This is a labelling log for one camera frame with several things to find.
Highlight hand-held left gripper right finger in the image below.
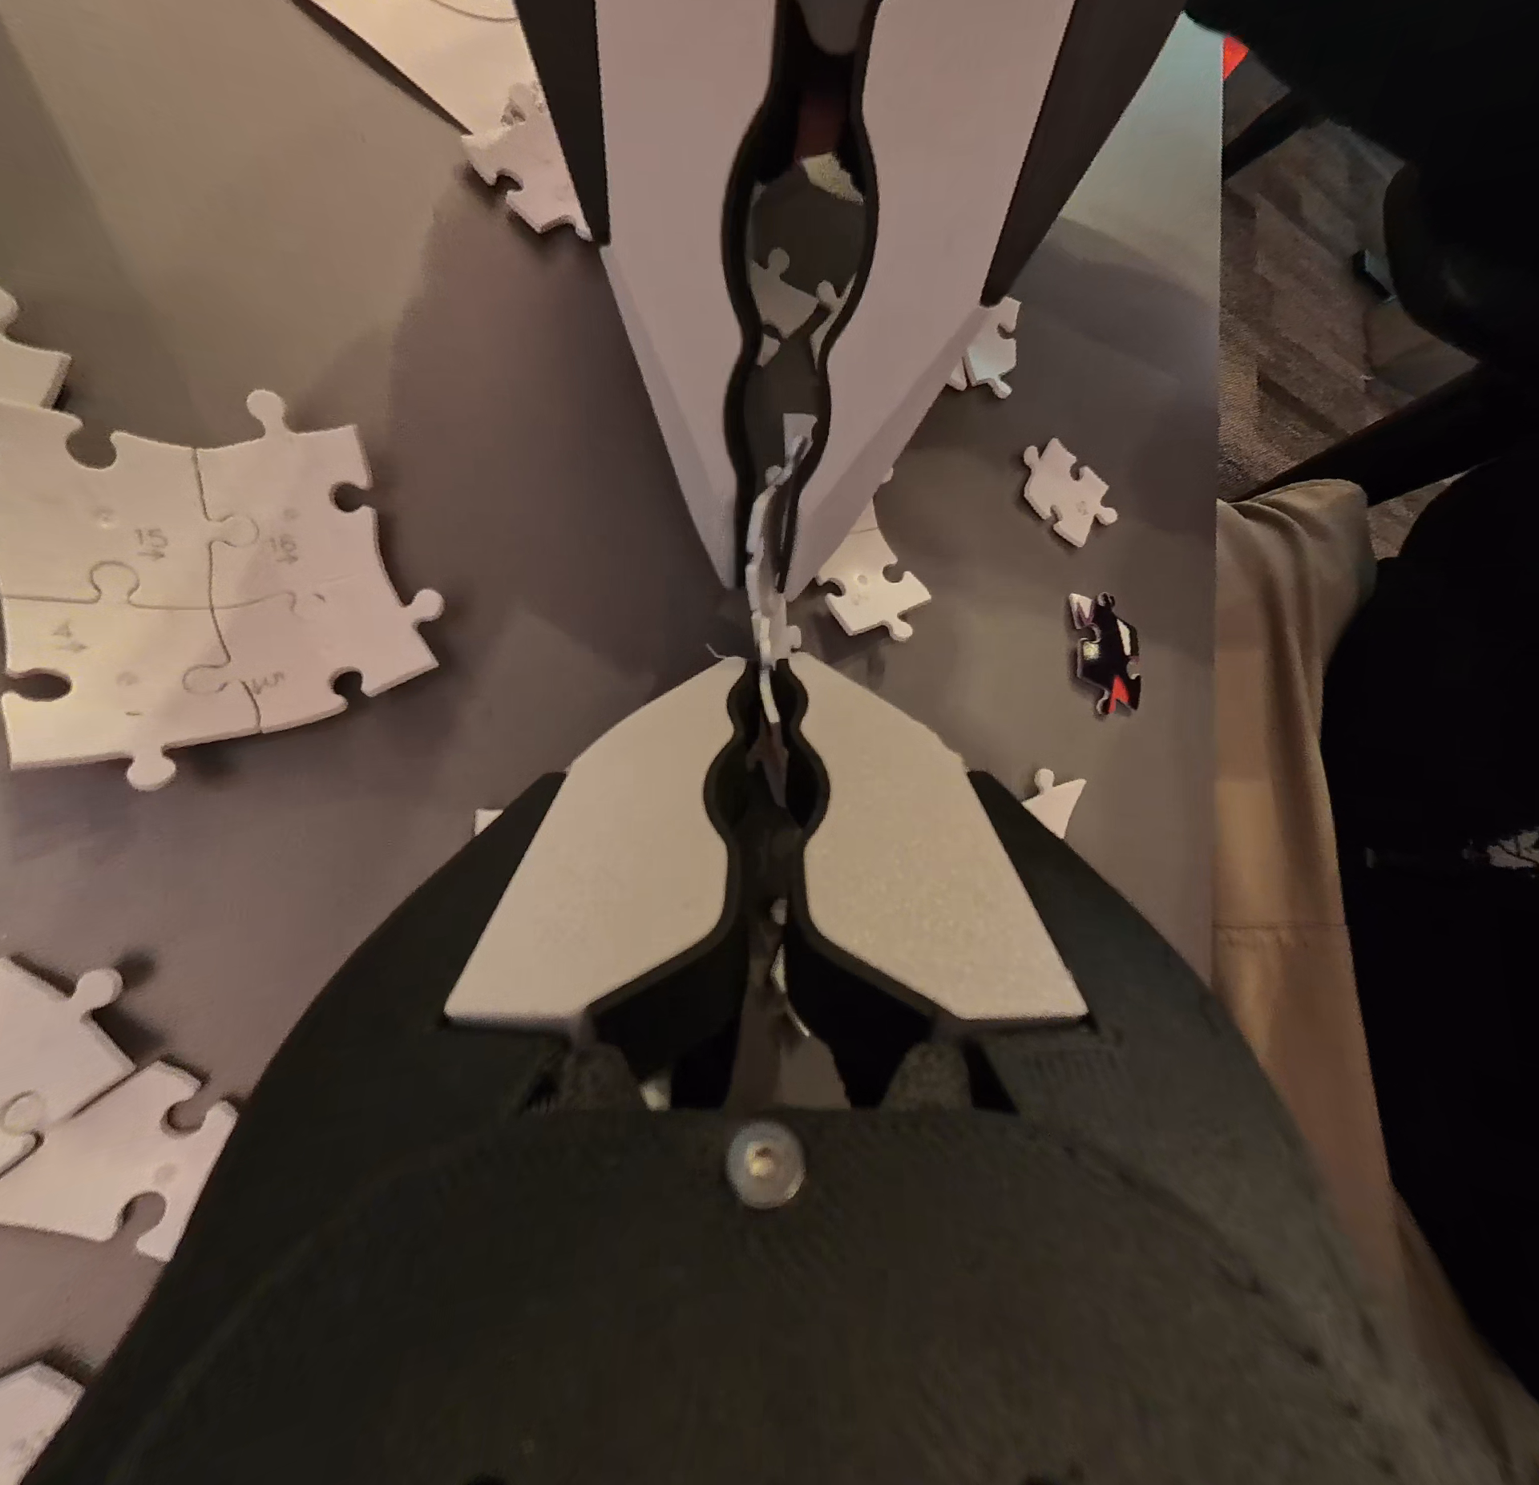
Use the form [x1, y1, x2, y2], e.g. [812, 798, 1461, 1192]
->
[782, 657, 1092, 1110]

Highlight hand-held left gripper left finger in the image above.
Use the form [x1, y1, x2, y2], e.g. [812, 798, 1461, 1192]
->
[443, 653, 774, 1110]

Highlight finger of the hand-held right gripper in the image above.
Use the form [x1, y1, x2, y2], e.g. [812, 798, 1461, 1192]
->
[774, 0, 1099, 593]
[575, 0, 789, 591]

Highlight small white puzzle section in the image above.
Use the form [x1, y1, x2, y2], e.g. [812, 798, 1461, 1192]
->
[739, 413, 822, 813]

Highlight white puzzle pieces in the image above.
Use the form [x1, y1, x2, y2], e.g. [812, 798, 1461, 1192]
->
[0, 79, 1122, 1485]

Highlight four-piece white puzzle section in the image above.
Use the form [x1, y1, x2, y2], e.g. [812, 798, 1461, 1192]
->
[0, 389, 447, 792]

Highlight black printed puzzle piece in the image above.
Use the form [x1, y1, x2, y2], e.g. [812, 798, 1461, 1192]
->
[1069, 591, 1145, 718]

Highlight white instruction sheet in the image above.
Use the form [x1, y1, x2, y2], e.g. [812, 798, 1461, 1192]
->
[234, 0, 546, 136]

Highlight person's beige trousers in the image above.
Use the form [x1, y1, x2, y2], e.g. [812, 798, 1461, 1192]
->
[1212, 479, 1539, 1485]

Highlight black office chair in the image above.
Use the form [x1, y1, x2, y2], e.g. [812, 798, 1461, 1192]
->
[1275, 144, 1539, 503]

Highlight person's black jacket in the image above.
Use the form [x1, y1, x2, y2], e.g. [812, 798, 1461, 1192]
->
[1318, 457, 1539, 1403]

